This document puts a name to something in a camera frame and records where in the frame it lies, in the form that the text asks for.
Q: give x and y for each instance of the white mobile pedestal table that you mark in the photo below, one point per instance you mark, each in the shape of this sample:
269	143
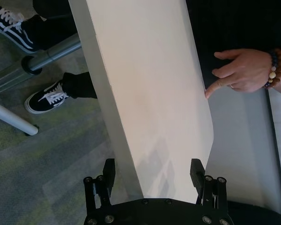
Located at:
150	82

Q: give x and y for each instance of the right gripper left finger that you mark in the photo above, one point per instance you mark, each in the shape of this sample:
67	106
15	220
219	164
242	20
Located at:
105	185

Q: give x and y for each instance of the black white-laced sneaker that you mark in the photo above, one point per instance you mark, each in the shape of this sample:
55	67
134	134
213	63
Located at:
46	97
16	30

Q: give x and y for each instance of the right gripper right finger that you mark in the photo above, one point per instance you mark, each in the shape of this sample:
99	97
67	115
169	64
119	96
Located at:
208	189

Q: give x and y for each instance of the black short-sleeved shirt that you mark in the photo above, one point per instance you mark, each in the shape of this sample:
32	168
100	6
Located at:
236	23

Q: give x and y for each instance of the person's left hand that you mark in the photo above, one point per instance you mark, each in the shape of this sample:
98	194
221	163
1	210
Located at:
250	70

